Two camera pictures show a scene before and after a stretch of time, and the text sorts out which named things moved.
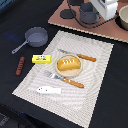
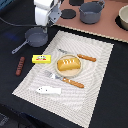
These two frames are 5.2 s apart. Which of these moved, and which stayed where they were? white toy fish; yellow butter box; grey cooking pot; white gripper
Moved: white gripper
Stayed: grey cooking pot; yellow butter box; white toy fish
